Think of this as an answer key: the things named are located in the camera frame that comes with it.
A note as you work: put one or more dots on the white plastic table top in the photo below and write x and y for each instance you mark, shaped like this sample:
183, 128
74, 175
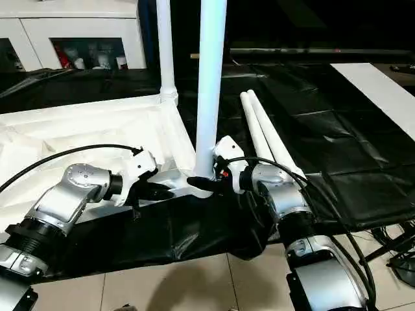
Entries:
81, 129

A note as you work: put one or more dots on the white plastic table leg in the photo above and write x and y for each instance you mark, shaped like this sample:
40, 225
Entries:
254, 129
275, 136
166, 48
209, 81

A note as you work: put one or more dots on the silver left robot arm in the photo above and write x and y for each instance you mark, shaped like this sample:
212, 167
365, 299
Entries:
65, 201

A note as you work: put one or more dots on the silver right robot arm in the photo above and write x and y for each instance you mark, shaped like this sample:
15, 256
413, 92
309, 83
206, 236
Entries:
291, 201

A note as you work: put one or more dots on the black mat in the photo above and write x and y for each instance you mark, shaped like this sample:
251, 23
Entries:
340, 145

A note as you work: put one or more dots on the black case with yellow label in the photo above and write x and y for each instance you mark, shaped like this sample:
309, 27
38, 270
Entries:
184, 32

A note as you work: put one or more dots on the red fire extinguisher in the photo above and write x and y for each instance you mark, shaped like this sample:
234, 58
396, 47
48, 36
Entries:
60, 55

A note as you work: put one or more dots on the silver metal bar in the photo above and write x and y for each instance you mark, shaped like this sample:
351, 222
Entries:
324, 52

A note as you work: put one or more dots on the white flat board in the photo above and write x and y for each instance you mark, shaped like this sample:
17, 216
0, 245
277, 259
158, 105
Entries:
373, 87

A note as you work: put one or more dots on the white cabinet with windows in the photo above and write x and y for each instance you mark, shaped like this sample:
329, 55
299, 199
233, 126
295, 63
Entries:
65, 19

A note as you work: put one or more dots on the dark round floor object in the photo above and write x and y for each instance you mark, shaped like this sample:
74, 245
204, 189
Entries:
403, 272

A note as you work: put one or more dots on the black metal table frame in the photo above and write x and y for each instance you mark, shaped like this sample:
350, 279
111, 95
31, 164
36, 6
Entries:
386, 247

